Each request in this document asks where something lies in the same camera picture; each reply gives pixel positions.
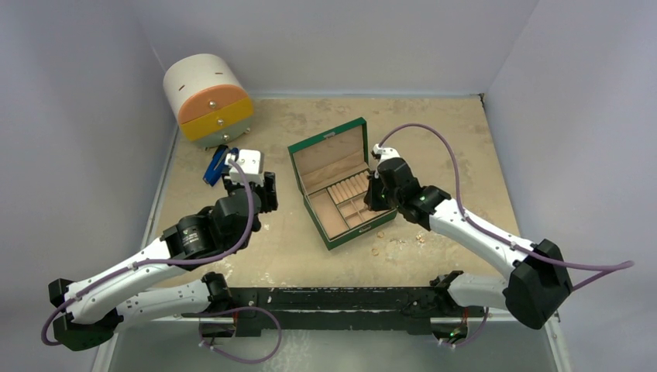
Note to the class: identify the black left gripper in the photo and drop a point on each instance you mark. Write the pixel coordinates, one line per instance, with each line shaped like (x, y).
(266, 192)

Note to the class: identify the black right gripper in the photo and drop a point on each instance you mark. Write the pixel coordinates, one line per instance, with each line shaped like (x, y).
(373, 196)

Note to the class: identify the beige removable jewelry tray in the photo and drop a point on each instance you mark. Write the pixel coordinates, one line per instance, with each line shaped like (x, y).
(348, 196)

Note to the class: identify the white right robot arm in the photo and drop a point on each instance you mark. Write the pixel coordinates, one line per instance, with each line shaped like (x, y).
(534, 279)

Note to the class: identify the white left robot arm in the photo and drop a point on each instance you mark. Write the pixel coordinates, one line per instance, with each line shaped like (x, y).
(89, 312)

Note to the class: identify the green jewelry box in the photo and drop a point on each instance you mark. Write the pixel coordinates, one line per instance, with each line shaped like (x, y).
(323, 160)

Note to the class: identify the blue hand tool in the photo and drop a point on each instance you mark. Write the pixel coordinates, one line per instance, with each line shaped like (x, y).
(217, 166)

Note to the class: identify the white round drawer cabinet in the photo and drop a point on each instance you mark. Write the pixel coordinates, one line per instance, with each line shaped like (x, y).
(210, 106)

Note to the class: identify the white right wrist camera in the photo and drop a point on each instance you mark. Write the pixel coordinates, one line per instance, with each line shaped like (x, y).
(382, 153)

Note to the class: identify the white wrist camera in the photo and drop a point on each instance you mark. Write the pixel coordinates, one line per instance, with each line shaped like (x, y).
(244, 167)
(382, 153)

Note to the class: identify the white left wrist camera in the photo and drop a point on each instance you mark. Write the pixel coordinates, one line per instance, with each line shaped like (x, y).
(244, 167)

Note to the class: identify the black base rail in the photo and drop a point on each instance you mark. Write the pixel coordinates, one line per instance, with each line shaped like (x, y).
(414, 310)

